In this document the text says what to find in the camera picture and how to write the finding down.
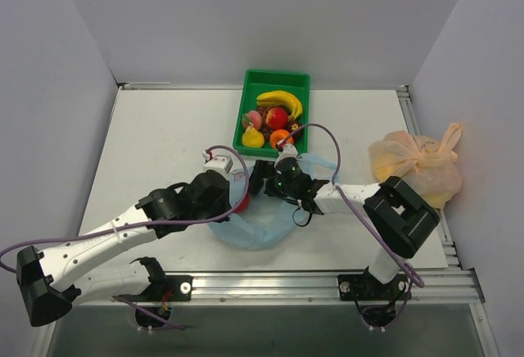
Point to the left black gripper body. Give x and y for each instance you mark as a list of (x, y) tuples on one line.
[(228, 195)]

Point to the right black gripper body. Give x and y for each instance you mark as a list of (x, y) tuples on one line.
[(268, 178)]

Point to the red apple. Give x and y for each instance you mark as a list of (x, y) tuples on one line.
[(243, 205)]

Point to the orange fruit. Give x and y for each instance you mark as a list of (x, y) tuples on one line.
[(277, 136)]

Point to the dark mangosteen fruit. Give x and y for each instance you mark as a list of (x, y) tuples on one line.
[(294, 128)]

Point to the blue printed plastic bag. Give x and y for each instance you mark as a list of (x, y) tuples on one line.
[(266, 220)]

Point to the red pomegranate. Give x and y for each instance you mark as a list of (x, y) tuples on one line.
[(276, 118)]

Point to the yellow banana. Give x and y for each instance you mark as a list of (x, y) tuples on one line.
[(282, 98)]

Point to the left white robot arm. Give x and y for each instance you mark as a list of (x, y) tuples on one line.
[(54, 280)]

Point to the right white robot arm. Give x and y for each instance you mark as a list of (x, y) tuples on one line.
[(395, 215)]

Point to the peach fruit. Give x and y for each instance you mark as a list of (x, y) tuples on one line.
[(252, 118)]

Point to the orange plastic bag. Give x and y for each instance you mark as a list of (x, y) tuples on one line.
[(426, 164)]

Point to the yellow pear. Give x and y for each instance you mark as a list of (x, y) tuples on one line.
[(253, 138)]

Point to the red grape bunch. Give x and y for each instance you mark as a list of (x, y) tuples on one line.
[(264, 129)]

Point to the green plastic tray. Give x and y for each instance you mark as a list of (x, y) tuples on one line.
[(257, 82)]

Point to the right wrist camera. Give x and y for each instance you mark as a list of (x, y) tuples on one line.
[(287, 151)]

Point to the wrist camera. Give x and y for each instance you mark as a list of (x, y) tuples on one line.
[(287, 151), (221, 164)]

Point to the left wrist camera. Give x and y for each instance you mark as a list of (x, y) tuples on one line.
[(221, 164)]

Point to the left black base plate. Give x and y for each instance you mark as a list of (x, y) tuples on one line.
[(174, 288)]

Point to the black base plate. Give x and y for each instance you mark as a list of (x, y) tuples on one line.
[(360, 287), (174, 288)]

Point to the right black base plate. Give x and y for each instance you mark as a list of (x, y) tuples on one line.
[(360, 287)]

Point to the aluminium front rail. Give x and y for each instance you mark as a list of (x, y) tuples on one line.
[(453, 286)]

